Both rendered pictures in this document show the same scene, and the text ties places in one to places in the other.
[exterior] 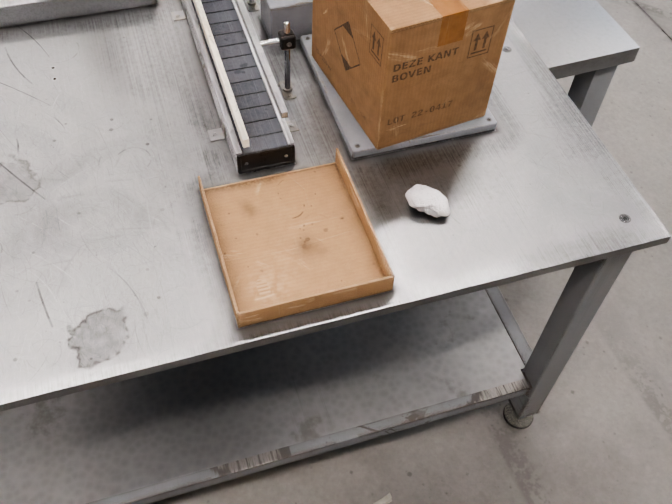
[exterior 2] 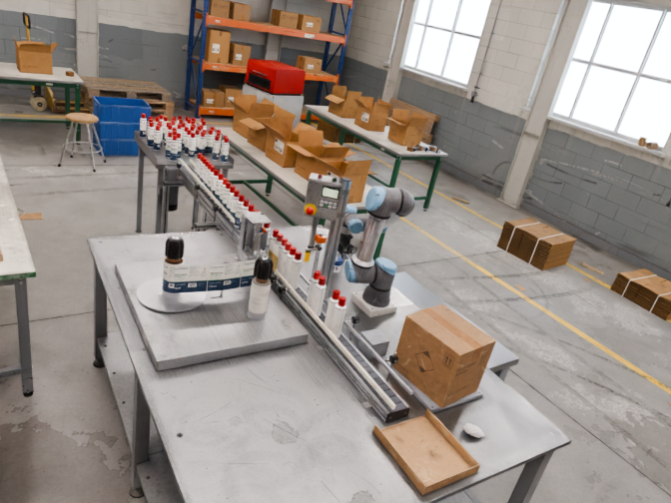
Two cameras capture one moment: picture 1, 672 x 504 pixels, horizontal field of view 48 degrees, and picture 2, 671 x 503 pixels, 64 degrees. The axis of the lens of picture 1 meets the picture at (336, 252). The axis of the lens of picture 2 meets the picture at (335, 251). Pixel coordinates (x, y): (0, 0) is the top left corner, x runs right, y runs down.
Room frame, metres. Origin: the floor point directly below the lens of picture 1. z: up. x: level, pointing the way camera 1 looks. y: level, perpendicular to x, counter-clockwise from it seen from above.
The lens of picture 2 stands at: (-0.53, 0.92, 2.25)
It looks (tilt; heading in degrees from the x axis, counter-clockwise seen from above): 25 degrees down; 345
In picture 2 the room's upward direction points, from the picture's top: 12 degrees clockwise
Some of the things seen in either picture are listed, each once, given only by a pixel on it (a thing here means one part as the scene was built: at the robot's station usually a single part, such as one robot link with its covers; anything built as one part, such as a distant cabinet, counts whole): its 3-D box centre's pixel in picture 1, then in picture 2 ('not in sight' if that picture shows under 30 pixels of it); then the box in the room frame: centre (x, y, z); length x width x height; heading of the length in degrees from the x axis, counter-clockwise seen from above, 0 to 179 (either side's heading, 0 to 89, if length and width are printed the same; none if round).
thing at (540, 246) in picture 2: not in sight; (535, 243); (4.54, -2.77, 0.16); 0.65 x 0.54 x 0.32; 28
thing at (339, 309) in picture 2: not in sight; (338, 316); (1.43, 0.32, 0.98); 0.05 x 0.05 x 0.20
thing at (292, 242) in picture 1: (291, 231); (425, 447); (0.80, 0.08, 0.85); 0.30 x 0.26 x 0.04; 21
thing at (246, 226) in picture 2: not in sight; (255, 239); (2.10, 0.67, 1.01); 0.14 x 0.13 x 0.26; 21
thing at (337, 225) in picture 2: not in sight; (333, 242); (1.82, 0.31, 1.16); 0.04 x 0.04 x 0.67; 21
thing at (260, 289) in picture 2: not in sight; (260, 286); (1.56, 0.67, 1.03); 0.09 x 0.09 x 0.30
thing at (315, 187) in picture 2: not in sight; (324, 197); (1.86, 0.39, 1.38); 0.17 x 0.10 x 0.19; 76
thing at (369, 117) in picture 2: not in sight; (369, 113); (6.38, -1.02, 0.97); 0.42 x 0.39 x 0.37; 111
